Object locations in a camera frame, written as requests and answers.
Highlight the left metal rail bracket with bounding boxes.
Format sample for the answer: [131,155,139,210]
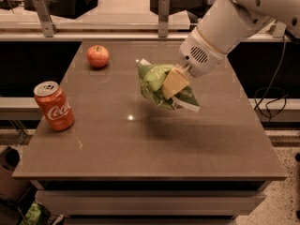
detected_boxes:
[32,0,57,38]

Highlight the middle metal rail bracket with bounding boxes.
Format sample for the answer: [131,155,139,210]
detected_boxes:
[157,0,170,38]

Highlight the brown bin at left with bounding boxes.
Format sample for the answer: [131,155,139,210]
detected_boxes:
[0,146,31,201]

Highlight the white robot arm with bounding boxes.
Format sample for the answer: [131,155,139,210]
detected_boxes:
[162,0,300,99]

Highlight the grey table drawer base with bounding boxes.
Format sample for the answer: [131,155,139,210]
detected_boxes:
[36,189,265,219]

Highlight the green jalapeno chip bag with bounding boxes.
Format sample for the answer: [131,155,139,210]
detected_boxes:
[137,59,200,112]

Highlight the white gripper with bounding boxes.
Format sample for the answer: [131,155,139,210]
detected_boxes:
[162,28,226,99]

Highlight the black office chair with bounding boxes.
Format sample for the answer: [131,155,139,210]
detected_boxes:
[149,0,229,25]

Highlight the red coke can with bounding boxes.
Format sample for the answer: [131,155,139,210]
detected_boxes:
[34,81,75,131]

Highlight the red apple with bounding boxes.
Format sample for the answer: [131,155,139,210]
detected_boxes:
[86,45,110,68]

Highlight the green bag under table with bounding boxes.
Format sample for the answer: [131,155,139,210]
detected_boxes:
[20,202,51,225]

